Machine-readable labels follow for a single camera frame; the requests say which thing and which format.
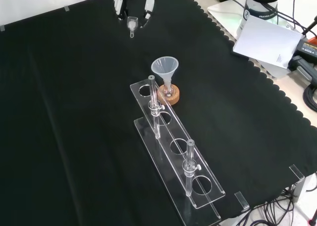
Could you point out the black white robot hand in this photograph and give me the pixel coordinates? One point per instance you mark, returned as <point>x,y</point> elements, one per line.
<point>119,3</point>

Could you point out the translucent plastic funnel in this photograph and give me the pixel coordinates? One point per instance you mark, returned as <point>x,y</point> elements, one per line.
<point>164,70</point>

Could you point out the clear acrylic funnel stand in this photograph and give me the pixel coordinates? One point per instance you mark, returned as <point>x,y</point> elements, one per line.
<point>152,92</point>

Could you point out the small round-bottom glass flask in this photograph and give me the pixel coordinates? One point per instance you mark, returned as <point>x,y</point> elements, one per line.
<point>168,92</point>

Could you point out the grey tape strip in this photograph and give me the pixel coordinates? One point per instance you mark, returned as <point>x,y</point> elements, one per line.
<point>67,8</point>
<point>2,28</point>

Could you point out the black bench cloth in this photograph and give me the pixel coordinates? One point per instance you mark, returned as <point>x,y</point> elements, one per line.
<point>74,112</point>

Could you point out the white paper sheet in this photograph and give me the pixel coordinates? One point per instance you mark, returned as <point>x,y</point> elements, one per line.
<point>267,42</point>

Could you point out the black tripod leg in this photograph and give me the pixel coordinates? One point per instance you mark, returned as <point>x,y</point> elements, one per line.
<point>309,26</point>

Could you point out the black orange battery pack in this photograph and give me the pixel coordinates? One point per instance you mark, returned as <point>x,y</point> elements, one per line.
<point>307,48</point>

